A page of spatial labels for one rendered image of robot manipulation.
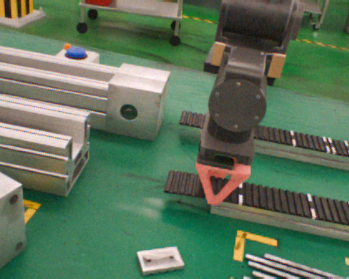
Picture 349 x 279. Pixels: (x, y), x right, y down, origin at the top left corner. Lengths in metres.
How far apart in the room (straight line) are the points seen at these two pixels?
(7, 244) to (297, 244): 0.36
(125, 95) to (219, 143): 0.24
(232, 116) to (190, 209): 0.21
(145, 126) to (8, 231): 0.32
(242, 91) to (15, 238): 0.29
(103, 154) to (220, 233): 0.24
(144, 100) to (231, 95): 0.30
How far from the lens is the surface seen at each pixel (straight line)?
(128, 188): 0.59
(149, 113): 0.68
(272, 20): 0.44
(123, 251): 0.51
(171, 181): 0.57
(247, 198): 0.56
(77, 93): 0.72
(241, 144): 0.50
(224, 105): 0.40
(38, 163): 0.56
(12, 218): 0.46
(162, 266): 0.48
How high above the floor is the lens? 1.15
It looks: 32 degrees down
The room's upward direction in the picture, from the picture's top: 9 degrees clockwise
